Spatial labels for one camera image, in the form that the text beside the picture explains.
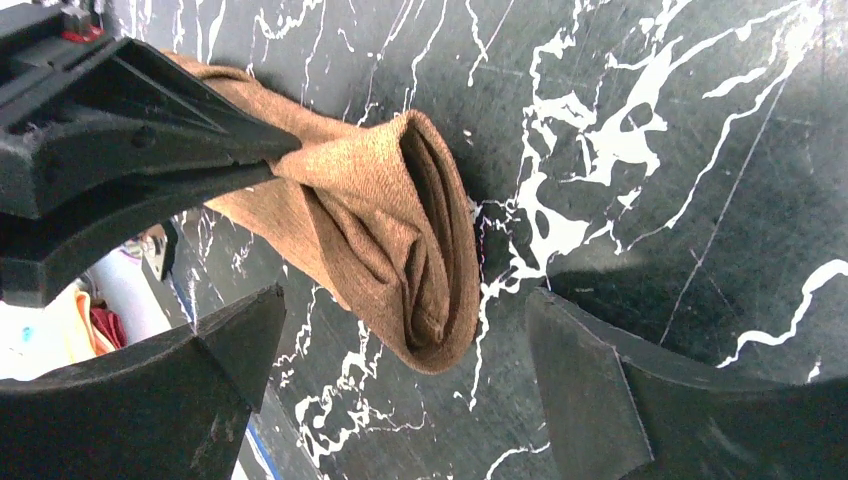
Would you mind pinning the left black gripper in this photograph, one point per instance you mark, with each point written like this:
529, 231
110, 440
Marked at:
102, 137

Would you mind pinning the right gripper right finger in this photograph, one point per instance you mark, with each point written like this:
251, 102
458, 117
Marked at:
620, 407

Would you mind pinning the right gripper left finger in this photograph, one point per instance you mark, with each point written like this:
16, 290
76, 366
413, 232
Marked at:
173, 406

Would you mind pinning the brown burlap napkin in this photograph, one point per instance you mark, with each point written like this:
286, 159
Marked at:
378, 216

